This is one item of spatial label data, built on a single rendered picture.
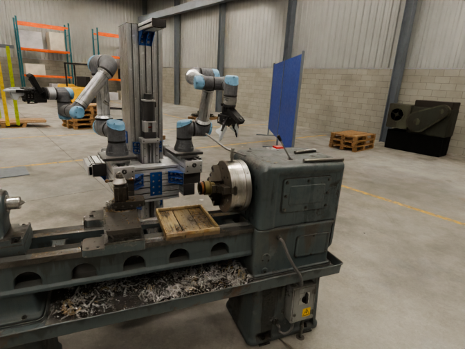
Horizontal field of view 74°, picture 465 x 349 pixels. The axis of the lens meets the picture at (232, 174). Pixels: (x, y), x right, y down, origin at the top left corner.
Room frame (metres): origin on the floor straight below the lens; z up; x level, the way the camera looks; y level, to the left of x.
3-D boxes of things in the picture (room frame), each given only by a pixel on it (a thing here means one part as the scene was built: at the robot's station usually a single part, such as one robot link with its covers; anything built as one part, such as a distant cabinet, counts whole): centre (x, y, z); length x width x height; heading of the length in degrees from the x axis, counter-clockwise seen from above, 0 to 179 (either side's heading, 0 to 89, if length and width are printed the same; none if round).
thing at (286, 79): (8.55, -1.19, 1.18); 4.12 x 0.80 x 2.35; 2
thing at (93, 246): (1.52, 0.63, 0.90); 0.47 x 0.30 x 0.06; 23
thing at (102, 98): (2.17, 0.92, 1.54); 0.15 x 0.12 x 0.55; 54
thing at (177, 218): (1.68, 0.26, 0.89); 0.36 x 0.30 x 0.04; 23
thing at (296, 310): (1.70, -0.46, 0.41); 0.34 x 0.17 x 0.82; 113
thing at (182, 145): (2.35, 0.39, 1.21); 0.15 x 0.15 x 0.10
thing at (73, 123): (10.22, 4.91, 0.36); 1.26 x 0.86 x 0.73; 142
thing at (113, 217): (1.55, 0.60, 0.95); 0.43 x 0.17 x 0.05; 23
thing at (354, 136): (9.21, -3.52, 0.22); 1.25 x 0.86 x 0.44; 133
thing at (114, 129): (2.09, 0.81, 1.33); 0.13 x 0.12 x 0.14; 54
